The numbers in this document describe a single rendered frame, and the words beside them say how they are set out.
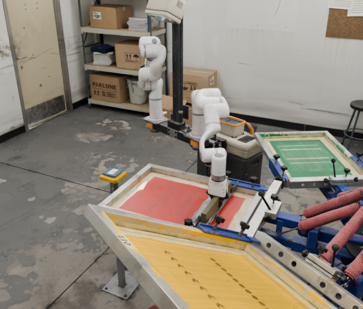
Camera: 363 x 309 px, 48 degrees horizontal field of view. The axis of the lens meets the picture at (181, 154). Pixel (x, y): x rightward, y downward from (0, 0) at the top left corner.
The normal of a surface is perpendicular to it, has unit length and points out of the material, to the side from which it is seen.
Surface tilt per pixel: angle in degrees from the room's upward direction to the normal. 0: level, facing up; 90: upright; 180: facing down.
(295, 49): 90
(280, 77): 90
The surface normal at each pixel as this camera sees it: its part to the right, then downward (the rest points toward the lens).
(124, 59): -0.40, 0.40
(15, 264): 0.00, -0.90
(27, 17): 0.90, 0.19
